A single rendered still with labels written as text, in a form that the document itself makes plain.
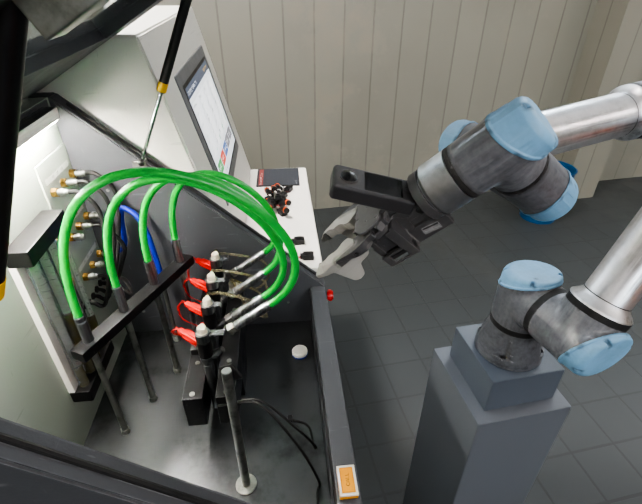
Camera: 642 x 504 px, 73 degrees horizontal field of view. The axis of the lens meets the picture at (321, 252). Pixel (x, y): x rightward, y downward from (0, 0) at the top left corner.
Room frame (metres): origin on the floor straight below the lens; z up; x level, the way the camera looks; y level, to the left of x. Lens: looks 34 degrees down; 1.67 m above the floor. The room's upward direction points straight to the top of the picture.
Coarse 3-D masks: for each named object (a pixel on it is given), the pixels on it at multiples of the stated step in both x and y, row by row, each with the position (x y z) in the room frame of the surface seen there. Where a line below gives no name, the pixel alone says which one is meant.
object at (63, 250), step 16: (112, 176) 0.57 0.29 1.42; (128, 176) 0.57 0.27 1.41; (144, 176) 0.57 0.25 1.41; (160, 176) 0.57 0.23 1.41; (176, 176) 0.58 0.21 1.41; (192, 176) 0.58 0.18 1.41; (80, 192) 0.57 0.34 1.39; (224, 192) 0.58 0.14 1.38; (256, 208) 0.59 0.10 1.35; (64, 224) 0.56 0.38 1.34; (272, 224) 0.59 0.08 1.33; (64, 240) 0.56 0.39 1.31; (288, 240) 0.59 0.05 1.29; (64, 256) 0.56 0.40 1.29; (64, 272) 0.56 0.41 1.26; (64, 288) 0.56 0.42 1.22; (288, 288) 0.59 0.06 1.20; (272, 304) 0.59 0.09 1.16; (80, 320) 0.56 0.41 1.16
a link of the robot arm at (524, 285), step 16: (512, 272) 0.74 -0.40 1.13; (528, 272) 0.73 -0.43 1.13; (544, 272) 0.73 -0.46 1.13; (560, 272) 0.73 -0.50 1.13; (512, 288) 0.71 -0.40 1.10; (528, 288) 0.69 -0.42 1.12; (544, 288) 0.68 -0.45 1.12; (560, 288) 0.69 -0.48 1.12; (496, 304) 0.74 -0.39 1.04; (512, 304) 0.70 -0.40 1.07; (528, 304) 0.67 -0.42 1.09; (496, 320) 0.72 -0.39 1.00; (512, 320) 0.70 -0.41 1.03; (528, 320) 0.65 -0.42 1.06
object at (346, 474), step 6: (342, 468) 0.41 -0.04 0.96; (348, 468) 0.41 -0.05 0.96; (342, 474) 0.39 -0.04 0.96; (348, 474) 0.39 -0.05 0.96; (342, 480) 0.39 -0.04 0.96; (348, 480) 0.39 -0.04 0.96; (342, 486) 0.38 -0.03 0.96; (348, 486) 0.38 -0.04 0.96; (354, 486) 0.38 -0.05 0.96; (342, 492) 0.37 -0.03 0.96; (348, 492) 0.37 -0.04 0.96; (342, 498) 0.36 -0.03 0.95; (348, 498) 0.36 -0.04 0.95
